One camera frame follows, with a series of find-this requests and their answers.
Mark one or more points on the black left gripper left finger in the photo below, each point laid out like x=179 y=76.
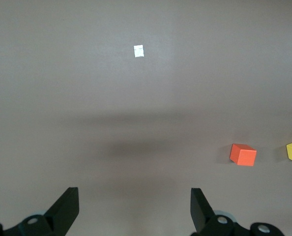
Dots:
x=60 y=214

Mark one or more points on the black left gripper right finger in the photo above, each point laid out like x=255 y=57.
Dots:
x=205 y=216

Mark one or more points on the orange wooden block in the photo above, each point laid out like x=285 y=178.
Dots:
x=244 y=155

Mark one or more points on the small tape patch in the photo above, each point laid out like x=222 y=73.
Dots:
x=138 y=51

